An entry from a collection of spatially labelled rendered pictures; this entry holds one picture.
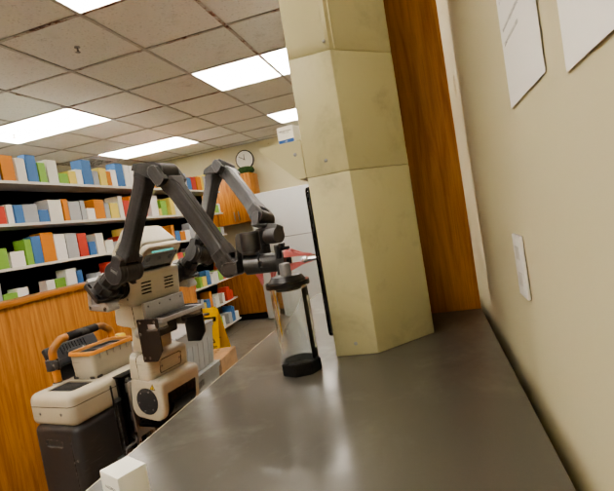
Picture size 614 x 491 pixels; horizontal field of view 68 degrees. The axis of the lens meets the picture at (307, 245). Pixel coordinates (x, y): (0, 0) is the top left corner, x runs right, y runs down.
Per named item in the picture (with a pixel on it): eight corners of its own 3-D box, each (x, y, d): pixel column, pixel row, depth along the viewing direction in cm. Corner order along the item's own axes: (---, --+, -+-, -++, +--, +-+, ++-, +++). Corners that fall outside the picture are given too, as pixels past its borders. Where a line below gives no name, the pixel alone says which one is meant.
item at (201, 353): (221, 358, 365) (214, 318, 363) (182, 388, 307) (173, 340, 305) (175, 362, 376) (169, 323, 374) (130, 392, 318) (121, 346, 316)
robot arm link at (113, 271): (152, 154, 152) (130, 151, 143) (183, 167, 147) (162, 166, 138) (125, 274, 163) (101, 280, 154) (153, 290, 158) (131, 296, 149)
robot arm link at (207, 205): (219, 169, 207) (202, 161, 200) (239, 165, 198) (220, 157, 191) (203, 265, 200) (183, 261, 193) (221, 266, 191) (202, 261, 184)
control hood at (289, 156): (331, 183, 148) (326, 152, 147) (307, 178, 116) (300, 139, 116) (298, 189, 151) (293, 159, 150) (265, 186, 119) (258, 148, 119)
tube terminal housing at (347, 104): (433, 317, 144) (395, 71, 139) (435, 348, 112) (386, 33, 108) (355, 324, 150) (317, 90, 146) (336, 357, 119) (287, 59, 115)
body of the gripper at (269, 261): (279, 244, 128) (254, 246, 130) (285, 280, 129) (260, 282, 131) (287, 242, 134) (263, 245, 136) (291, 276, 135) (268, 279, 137)
